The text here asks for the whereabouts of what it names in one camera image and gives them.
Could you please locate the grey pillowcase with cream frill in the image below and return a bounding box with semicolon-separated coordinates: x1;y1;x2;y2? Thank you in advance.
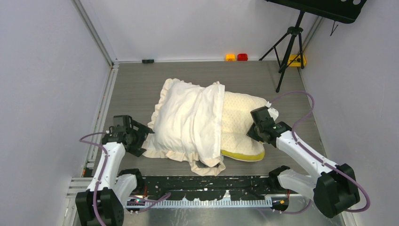
143;78;226;176

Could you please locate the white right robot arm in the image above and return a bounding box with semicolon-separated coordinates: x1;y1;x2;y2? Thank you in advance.
247;106;360;218

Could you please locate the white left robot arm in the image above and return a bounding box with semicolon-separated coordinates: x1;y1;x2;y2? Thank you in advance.
75;115;153;226

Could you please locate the red block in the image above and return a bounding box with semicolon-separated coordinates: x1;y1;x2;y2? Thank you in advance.
237;53;248;61

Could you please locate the orange block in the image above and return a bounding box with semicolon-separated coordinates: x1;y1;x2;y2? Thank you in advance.
225;54;236;61

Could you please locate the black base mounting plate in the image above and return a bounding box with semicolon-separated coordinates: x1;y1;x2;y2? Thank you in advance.
132;176;287;201

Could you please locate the black music stand tripod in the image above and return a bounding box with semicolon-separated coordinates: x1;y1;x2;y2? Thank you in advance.
259;0;366;93

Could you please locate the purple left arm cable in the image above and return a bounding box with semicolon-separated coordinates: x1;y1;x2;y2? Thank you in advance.
79;132;172;226

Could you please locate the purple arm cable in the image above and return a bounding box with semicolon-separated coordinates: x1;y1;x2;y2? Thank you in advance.
79;132;172;226
268;90;371;215

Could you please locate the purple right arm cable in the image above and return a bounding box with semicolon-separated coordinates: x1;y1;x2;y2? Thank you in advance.
268;90;371;215

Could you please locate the small black wall bracket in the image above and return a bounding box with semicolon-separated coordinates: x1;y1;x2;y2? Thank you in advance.
142;59;154;64

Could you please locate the yellow corner bracket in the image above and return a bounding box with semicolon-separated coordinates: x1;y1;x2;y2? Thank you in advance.
287;54;307;69

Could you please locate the aluminium frame rail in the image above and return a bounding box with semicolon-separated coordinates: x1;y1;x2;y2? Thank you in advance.
65;178;356;226

